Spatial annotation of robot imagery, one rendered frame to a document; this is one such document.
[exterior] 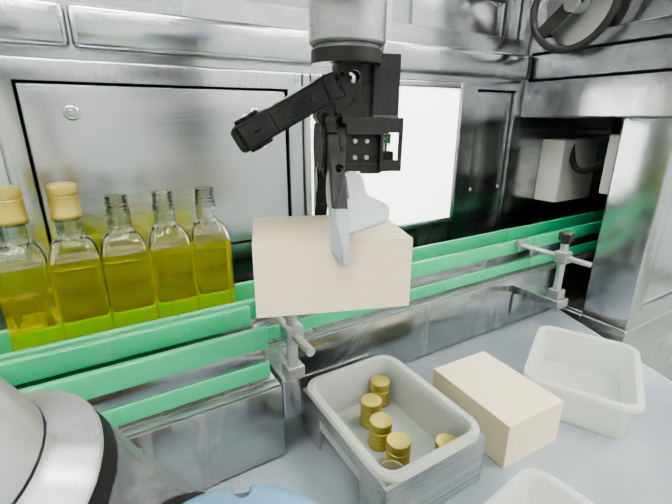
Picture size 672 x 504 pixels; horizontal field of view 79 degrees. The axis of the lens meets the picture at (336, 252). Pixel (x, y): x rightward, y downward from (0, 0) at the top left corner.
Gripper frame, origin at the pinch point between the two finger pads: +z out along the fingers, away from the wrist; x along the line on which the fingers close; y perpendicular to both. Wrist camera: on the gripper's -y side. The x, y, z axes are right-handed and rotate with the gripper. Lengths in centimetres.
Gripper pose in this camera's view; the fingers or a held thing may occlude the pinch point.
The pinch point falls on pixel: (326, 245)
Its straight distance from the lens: 46.0
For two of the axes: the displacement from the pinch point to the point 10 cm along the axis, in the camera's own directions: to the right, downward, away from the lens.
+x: -1.8, -3.1, 9.3
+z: -0.1, 9.5, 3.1
